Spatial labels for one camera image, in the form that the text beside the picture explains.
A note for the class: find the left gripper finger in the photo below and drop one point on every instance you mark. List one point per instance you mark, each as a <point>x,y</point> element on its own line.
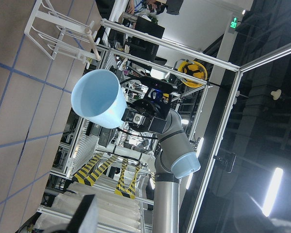
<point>85,218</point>

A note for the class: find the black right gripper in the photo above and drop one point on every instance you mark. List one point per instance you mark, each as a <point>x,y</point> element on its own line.
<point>147,115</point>

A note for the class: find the light blue ikea cup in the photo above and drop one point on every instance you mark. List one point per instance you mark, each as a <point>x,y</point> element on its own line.
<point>98,97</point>

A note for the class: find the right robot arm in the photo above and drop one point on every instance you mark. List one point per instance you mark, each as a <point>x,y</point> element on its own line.
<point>177,159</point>

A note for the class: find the yellow hard hat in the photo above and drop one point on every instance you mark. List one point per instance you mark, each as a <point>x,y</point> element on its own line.
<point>194,69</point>

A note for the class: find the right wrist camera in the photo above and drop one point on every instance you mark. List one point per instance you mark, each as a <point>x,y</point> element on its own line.
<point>157,84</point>

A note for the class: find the white wire cup rack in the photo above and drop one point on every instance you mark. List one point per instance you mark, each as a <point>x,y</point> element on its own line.
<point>55,33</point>

